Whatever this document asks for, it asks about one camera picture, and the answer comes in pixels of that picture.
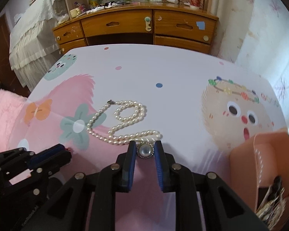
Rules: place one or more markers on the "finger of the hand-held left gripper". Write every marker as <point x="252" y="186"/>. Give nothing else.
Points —
<point x="57" y="161"/>
<point x="48" y="153"/>

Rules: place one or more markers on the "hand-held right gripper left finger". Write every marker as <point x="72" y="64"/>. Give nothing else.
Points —
<point x="129" y="168"/>

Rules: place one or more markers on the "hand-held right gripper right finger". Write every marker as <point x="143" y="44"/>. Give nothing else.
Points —
<point x="160" y="170"/>

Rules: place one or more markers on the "peach plastic box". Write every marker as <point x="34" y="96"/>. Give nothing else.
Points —
<point x="245" y="170"/>

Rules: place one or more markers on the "pink quilt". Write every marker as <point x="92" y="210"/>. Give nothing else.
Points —
<point x="7" y="115"/>

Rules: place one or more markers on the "white lace cover cloth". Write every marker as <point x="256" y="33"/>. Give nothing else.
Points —
<point x="31" y="33"/>

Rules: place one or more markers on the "wooden desk with drawers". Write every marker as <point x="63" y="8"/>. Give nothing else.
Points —
<point x="125" y="24"/>

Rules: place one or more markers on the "green knob hook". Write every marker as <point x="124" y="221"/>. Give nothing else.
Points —
<point x="147" y="24"/>

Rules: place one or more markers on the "blue sticker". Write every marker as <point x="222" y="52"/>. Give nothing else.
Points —
<point x="200" y="26"/>

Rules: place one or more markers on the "glass jar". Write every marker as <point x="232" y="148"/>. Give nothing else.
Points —
<point x="93" y="3"/>

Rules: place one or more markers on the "white tube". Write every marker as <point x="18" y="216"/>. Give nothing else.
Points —
<point x="172" y="1"/>

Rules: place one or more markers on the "white floral curtain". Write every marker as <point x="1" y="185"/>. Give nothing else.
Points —
<point x="262" y="28"/>

